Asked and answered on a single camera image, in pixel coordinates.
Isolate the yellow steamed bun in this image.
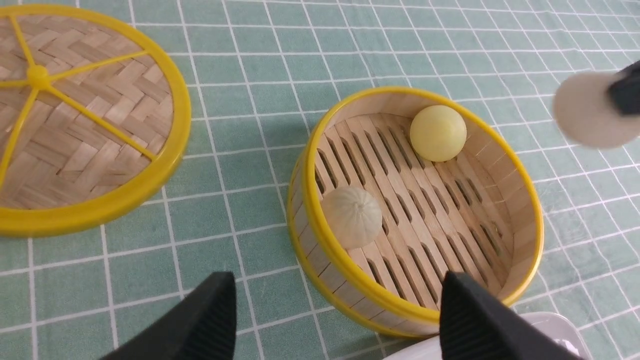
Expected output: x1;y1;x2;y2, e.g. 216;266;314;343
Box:
409;105;467;162

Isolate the beige pleated steamed bun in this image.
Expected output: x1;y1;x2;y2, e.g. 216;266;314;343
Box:
320;186;383;250

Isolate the bamboo steamer lid yellow rim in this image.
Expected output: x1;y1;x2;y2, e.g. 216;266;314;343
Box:
1;4;192;238

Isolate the bamboo steamer basket yellow rim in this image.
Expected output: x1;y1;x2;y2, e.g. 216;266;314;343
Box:
286;86;544;338

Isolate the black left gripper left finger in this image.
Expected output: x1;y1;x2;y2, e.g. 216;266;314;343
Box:
103;271;237;360

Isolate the white rectangular plate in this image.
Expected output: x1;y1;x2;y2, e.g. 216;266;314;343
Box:
386;311;592;360

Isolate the beige round steamed bun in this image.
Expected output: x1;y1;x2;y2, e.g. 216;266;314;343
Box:
552;71;640;150

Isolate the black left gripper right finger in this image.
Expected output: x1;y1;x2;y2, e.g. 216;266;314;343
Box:
439;271;580;360

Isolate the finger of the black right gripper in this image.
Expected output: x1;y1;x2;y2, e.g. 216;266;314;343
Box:
606;60;640;117

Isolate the green checked tablecloth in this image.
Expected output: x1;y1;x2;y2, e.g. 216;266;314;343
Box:
1;0;640;360

